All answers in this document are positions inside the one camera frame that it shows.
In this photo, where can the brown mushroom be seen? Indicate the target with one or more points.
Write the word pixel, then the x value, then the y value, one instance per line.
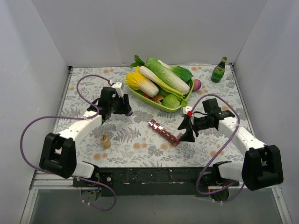
pixel 158 99

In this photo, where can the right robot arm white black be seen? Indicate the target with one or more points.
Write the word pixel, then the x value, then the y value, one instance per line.
pixel 261 166

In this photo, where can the red weekly pill organizer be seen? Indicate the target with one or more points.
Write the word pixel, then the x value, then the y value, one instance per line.
pixel 165 133

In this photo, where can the green napa cabbage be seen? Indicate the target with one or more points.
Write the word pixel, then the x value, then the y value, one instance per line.
pixel 167 76

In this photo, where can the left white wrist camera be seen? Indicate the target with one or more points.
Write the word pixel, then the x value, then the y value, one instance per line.
pixel 119 87

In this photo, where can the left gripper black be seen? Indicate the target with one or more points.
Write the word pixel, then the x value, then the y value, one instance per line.
pixel 124 105

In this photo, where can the small round green cabbage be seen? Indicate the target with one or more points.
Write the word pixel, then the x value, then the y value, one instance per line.
pixel 171 101

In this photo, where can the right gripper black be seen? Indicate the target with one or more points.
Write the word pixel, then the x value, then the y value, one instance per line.
pixel 190 126

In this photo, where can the green glass bottle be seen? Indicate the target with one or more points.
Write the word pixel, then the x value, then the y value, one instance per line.
pixel 219 71

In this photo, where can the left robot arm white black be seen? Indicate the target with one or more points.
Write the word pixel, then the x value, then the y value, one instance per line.
pixel 59 150

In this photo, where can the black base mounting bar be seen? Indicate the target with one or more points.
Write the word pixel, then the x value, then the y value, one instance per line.
pixel 147 181

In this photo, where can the floral tablecloth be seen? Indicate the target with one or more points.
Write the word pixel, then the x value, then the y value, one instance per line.
pixel 133 142

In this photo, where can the purple red onion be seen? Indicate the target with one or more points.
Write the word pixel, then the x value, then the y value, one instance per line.
pixel 197 85

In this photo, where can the yellow napa cabbage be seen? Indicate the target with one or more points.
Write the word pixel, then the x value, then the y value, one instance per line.
pixel 137 81

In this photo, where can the green bok choy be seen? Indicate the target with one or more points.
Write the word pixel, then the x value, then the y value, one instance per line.
pixel 181 72

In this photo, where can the small amber pill jar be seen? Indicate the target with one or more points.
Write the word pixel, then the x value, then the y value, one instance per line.
pixel 105 141

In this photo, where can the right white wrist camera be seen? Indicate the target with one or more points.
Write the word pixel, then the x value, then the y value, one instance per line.
pixel 187 111

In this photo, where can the white pill bottle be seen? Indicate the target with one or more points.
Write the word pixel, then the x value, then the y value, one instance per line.
pixel 129 114

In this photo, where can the white celery stalk bunch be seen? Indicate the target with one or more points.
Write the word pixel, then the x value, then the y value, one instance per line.
pixel 164 89

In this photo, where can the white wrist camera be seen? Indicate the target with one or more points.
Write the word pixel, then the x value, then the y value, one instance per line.
pixel 119 87
pixel 187 111

